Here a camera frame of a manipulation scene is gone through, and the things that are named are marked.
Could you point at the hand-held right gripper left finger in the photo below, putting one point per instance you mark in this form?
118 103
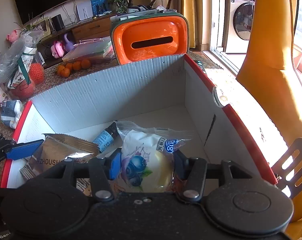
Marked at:
115 163

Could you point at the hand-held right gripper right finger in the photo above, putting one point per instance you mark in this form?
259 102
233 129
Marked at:
190 167

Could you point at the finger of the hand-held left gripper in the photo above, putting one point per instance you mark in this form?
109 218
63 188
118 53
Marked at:
23 150

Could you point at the white printed snack packet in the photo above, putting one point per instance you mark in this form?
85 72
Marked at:
146 160

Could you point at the brown foil snack packet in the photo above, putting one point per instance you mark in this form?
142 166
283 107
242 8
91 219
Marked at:
56 150

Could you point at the red cardboard box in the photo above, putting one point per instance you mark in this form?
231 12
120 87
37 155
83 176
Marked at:
116 92

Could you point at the small blue label bottle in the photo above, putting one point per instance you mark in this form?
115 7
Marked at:
106 136

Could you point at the crumpled white plastic bag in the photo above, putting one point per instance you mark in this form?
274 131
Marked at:
11 112

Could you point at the orange mesh wrapped fruit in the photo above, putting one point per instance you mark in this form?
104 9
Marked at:
23 88
37 72

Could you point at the reindeer print gift bag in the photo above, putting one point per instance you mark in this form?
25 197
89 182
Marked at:
23 62

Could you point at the clear plastic bag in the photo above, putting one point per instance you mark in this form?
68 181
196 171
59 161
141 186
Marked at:
8 55

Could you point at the pile of tangerines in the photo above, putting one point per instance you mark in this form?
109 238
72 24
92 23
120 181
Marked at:
77 65

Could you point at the black remote control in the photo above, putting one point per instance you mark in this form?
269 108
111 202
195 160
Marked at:
199 65

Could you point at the purple toy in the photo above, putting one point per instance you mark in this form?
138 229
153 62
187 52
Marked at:
69 45

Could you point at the pink toy figure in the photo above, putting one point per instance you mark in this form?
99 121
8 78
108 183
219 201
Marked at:
12 35

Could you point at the stack of clear plastic cases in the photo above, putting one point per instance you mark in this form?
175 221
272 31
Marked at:
91 48

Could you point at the spider plant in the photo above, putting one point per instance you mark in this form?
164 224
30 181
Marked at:
23 26

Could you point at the black speaker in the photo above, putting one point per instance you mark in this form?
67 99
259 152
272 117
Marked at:
58 22

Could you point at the wooden drawer cabinet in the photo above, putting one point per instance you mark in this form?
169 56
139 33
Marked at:
88 28

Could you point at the green and orange tissue holder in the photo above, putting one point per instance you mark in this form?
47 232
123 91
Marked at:
151 27

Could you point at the yellow chair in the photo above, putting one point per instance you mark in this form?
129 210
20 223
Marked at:
265 42

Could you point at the washing machine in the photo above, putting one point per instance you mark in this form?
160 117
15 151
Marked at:
240 22

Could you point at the yellow curtain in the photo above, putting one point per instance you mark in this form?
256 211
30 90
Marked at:
187 10

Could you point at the blue picture box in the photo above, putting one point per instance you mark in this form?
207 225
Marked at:
99 3

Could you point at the photo frame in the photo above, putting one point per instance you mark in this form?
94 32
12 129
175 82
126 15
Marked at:
43 26

